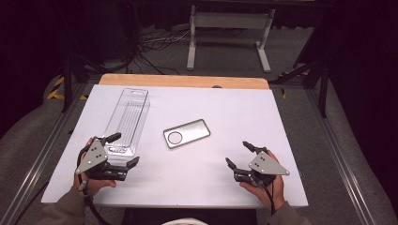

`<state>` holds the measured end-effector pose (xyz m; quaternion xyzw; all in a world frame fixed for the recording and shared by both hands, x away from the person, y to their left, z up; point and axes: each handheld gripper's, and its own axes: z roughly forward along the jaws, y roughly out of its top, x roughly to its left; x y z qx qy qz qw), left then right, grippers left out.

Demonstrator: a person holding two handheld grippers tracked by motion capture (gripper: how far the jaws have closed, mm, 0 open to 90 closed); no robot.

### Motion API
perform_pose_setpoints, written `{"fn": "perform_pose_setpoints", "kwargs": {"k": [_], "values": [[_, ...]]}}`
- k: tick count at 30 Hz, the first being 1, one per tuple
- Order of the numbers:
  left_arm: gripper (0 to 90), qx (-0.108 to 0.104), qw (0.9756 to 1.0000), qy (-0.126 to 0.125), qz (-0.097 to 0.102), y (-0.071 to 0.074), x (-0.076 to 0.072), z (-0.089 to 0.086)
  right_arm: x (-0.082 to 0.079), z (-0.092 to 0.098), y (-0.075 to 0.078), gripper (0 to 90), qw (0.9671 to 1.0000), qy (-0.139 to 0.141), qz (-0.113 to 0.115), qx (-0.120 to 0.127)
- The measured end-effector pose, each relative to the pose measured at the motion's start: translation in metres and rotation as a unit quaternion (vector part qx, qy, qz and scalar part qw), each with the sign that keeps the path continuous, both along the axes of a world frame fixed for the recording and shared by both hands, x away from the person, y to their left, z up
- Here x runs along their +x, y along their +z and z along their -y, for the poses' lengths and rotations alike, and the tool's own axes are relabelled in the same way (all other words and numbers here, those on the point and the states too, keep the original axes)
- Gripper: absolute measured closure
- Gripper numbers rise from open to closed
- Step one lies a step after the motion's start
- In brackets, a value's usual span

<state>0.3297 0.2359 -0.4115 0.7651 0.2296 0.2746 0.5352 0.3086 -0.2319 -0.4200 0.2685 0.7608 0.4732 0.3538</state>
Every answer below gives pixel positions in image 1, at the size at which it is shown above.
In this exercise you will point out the metal floor rail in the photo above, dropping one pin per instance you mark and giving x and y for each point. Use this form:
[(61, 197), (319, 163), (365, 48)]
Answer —
[(341, 156), (34, 168)]

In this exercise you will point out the yellow black floor tape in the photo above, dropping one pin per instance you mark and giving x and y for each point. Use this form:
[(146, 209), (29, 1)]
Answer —
[(56, 92)]

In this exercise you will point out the white metal stand frame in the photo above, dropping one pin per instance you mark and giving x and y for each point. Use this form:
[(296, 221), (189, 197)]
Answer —
[(230, 20)]

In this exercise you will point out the black tripod stand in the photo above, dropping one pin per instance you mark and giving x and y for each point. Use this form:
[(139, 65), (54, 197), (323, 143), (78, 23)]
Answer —
[(67, 84), (322, 87)]

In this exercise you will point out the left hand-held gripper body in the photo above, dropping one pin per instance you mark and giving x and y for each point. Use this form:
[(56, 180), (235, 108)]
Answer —
[(94, 156)]

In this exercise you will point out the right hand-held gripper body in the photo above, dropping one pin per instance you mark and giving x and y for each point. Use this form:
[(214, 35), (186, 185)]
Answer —
[(267, 165)]

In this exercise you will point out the clear plastic blister package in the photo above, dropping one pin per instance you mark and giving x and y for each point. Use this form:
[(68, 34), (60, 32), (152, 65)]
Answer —
[(128, 125)]

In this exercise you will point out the person's right hand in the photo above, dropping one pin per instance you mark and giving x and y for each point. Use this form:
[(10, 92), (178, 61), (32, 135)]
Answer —
[(266, 193)]

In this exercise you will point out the person's left hand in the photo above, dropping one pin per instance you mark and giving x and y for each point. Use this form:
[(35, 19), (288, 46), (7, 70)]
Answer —
[(94, 186)]

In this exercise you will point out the wooden table board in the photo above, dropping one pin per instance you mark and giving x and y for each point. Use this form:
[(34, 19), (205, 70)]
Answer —
[(184, 81)]

